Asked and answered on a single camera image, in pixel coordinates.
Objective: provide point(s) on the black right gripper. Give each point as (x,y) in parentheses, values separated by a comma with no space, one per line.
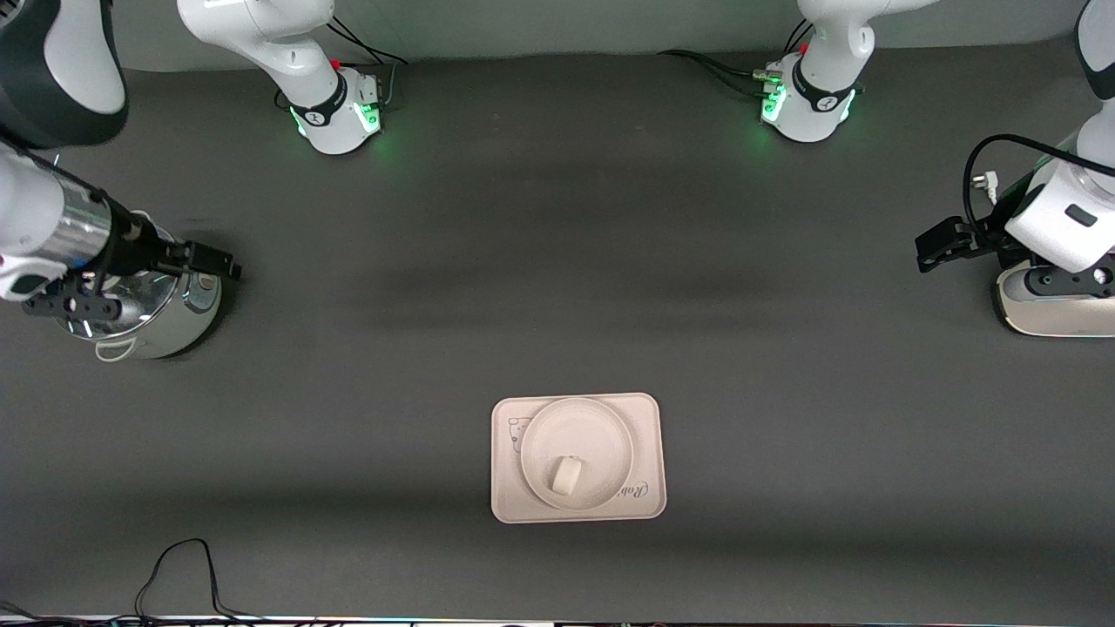
(145,246)

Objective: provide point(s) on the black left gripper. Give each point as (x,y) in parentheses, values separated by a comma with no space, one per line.
(987,241)

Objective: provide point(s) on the round cream plate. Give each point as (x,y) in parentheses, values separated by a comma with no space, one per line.
(601,435)

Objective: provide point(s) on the white steamed bun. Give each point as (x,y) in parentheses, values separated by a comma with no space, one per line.
(566,475)

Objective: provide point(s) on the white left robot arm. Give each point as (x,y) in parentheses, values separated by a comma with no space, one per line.
(1058,218)

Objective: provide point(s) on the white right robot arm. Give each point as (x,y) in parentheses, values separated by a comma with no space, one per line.
(52,78)

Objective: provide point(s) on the cream tray with rabbit print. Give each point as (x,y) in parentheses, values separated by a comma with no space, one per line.
(649,418)

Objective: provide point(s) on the pale green electric pot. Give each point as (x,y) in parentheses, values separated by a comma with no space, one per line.
(187,322)

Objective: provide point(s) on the glass pot lid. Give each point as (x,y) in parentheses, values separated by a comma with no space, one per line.
(144,309)

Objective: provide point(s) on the dark grey table mat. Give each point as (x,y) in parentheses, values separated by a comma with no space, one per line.
(348,418)

